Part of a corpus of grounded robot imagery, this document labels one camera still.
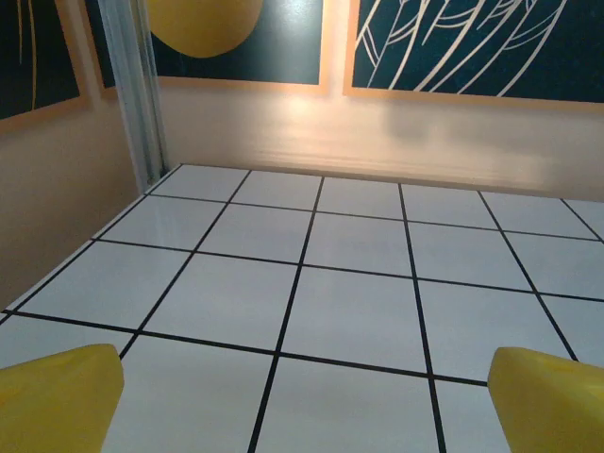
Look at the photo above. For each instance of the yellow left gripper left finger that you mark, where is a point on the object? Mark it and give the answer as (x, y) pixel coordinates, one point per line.
(56, 406)

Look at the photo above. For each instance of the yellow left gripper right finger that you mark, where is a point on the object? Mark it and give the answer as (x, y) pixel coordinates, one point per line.
(552, 410)

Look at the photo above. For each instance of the aluminium frame post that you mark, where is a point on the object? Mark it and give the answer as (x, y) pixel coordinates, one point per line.
(134, 94)

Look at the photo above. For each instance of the yellow oval wall panel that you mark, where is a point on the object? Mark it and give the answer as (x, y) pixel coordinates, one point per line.
(283, 47)

